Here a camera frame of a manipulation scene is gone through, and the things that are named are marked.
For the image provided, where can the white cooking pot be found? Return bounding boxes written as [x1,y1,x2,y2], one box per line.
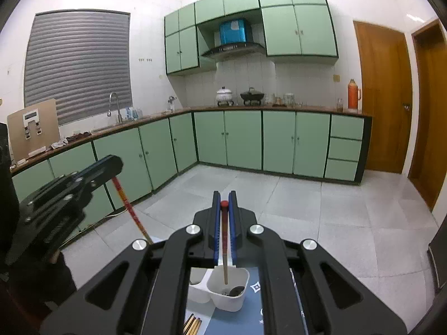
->
[216,86,234,107]

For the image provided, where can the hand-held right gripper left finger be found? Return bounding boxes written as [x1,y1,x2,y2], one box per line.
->
[40,190,224,335]

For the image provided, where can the cardboard box on counter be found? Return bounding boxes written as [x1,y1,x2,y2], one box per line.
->
[7,98,60,163]

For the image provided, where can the steel kitchen faucet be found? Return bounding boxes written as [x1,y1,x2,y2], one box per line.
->
[107,92,123,124]

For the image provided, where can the green wall cabinet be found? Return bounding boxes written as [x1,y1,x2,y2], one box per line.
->
[195,0,261,25]
[256,0,339,65]
[164,3,217,76]

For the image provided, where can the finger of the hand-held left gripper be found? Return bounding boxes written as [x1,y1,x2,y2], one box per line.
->
[20,170,122,224]
[52,154,124,188]

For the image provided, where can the red lacquered chopstick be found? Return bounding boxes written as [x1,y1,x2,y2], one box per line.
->
[111,176,155,245]
[220,200,230,286]

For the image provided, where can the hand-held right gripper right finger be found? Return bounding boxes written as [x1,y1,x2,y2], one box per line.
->
[229,190,409,335]

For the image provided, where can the black wok with lid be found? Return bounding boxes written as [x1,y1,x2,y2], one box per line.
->
[240,87,266,106]

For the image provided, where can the white twin utensil holder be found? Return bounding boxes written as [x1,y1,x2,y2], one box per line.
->
[189,266,250,313]

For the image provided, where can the green base cabinets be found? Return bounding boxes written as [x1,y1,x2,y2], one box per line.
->
[10,106,372,245]

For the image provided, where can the black range hood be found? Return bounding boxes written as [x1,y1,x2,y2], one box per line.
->
[200,42,267,60]

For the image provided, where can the plain wooden door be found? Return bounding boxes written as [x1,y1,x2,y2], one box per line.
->
[407,17,447,213]

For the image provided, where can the blue printed table mat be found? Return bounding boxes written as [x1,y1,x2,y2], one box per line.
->
[141,237,310,335]

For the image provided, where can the white bracket device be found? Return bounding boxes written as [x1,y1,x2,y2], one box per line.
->
[23,111,44,139]

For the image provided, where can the blue shiny box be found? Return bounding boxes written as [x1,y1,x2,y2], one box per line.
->
[219,19,252,45]

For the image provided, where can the wooden door with handle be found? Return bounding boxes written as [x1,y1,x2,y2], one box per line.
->
[353,20,413,174]

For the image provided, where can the grey window roller blind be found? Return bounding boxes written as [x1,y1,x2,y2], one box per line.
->
[24,10,133,126]

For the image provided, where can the orange thermos flask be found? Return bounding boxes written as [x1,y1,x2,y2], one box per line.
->
[347,79,362,109]

